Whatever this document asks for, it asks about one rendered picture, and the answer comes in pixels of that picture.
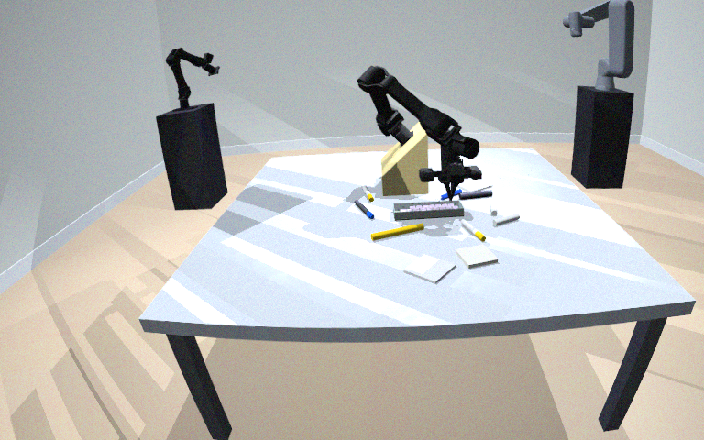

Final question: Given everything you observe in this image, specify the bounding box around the blue stylus with white tip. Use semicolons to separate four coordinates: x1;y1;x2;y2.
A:
436;189;462;200

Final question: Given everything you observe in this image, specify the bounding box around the keyboard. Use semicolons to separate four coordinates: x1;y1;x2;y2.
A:
393;200;465;221

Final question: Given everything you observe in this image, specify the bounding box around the yellow cylinder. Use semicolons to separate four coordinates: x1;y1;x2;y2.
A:
371;224;424;241

